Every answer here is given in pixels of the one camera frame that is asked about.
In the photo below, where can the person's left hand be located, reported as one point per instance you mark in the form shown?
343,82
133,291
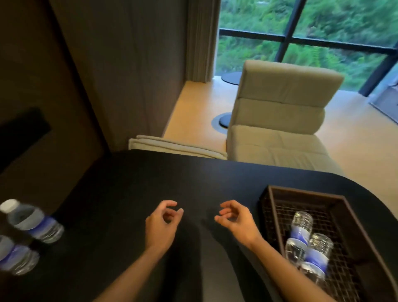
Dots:
158,228

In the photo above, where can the person's right hand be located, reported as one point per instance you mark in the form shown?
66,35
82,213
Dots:
242,225

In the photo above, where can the person's right thumb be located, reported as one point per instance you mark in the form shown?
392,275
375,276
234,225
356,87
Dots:
222,222

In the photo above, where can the person's left thumb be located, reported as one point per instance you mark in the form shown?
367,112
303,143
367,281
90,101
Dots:
178,215

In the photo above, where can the person's right forearm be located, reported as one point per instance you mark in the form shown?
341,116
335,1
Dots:
286,273

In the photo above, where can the person's left forearm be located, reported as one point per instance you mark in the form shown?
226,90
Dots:
130,277

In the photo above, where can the beige cushioned lounge chair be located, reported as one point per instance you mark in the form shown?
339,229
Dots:
279,124
174,147

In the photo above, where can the clear water bottle blue label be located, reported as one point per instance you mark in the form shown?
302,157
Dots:
34,222
17,256
315,258
300,236

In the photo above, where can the round black floor base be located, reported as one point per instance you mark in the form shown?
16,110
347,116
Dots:
221,120

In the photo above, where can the dark brown woven tray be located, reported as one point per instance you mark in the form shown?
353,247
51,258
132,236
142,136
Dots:
348,224

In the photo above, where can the round black side table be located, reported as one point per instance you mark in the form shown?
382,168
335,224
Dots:
232,77

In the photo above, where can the grey curtain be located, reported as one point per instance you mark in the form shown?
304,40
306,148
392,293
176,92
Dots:
202,40

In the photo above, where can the black window frame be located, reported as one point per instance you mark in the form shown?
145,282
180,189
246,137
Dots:
290,28

